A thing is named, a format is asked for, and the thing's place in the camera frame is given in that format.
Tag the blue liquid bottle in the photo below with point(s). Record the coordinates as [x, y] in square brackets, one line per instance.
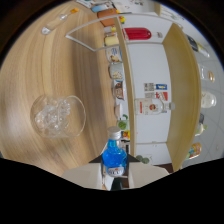
[114, 158]

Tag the red liquid glass bottle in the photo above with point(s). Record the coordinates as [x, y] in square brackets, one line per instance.
[136, 34]

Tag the yellow cup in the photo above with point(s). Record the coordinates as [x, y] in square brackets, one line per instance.
[111, 40]

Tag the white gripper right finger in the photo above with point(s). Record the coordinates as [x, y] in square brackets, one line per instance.
[148, 174]

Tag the black and yellow bag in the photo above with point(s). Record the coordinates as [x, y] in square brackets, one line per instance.
[196, 45]

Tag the two-tier wooden shelf rack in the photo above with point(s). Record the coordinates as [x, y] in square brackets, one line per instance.
[181, 96]

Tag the orange storage basket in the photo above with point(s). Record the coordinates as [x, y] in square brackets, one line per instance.
[107, 16]

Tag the clear bottle with green cap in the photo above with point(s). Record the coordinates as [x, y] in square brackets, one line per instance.
[200, 126]

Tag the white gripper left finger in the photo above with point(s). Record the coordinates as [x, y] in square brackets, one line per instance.
[81, 176]

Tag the clear bottle with wooden cap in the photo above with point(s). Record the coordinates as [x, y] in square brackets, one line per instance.
[206, 73]

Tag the blue and white cup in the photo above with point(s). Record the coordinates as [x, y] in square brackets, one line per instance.
[100, 8]

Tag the clear bottle with red label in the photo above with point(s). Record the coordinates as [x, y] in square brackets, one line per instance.
[150, 106]

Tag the yellow snack bag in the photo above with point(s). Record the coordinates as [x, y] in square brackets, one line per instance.
[195, 150]

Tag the clear glass with ice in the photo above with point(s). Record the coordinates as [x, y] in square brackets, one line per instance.
[58, 116]

